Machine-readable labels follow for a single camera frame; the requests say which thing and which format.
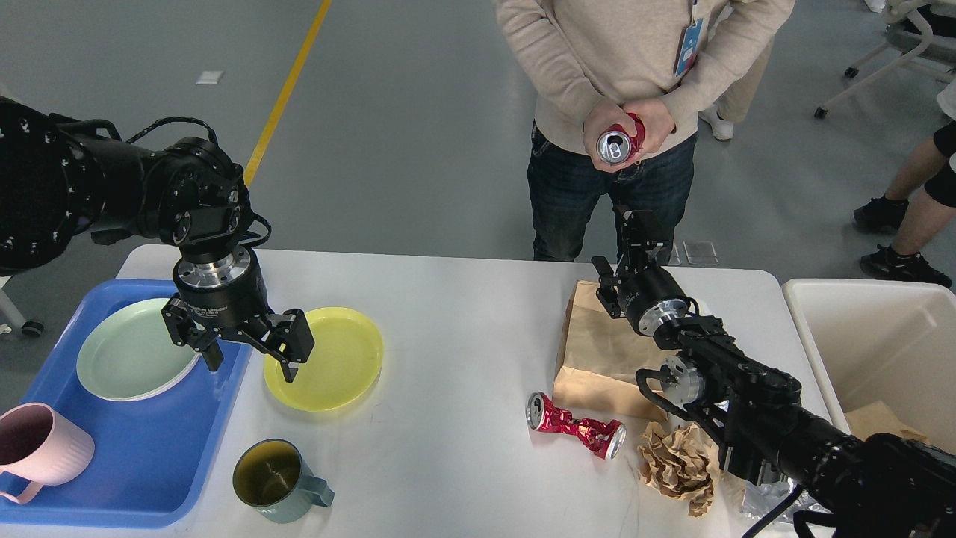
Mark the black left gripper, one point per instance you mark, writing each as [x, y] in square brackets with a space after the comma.
[230, 296]

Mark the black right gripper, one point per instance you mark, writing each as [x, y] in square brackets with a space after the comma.
[640, 291]

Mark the yellow plastic plate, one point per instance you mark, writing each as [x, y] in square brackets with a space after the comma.
[344, 364]

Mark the teal mug yellow inside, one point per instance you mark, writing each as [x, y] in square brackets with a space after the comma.
[273, 478]

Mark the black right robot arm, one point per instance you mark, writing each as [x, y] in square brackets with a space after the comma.
[883, 486]

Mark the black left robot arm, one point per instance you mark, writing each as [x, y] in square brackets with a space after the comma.
[62, 177]

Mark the brown paper bag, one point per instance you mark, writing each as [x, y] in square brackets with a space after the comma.
[598, 359]

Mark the pale green plate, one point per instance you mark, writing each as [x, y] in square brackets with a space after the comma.
[130, 357]

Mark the blue plastic tray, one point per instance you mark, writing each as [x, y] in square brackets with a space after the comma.
[151, 457]

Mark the red soda can held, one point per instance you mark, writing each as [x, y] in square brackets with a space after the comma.
[615, 146]

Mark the person in beige sweater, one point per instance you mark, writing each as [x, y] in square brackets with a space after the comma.
[594, 62]

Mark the crushed red soda can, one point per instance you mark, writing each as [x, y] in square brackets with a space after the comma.
[600, 438]

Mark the person in khaki trousers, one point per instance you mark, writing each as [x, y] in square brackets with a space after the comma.
[732, 107]

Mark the white side table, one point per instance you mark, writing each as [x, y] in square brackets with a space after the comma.
[15, 319]

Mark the crumpled brown paper ball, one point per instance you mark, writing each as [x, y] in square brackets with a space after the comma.
[683, 465]

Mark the pink ribbed mug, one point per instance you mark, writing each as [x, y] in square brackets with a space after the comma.
[41, 446]

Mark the blue id badge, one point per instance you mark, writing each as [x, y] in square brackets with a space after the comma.
[690, 44]

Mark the white plastic bin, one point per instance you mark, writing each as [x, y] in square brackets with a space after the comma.
[880, 340]

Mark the brown paper in bin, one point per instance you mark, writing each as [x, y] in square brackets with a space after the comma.
[879, 418]

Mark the person with black sneakers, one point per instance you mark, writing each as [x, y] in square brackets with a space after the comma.
[918, 204]

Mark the white office chair right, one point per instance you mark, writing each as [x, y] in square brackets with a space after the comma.
[922, 32]

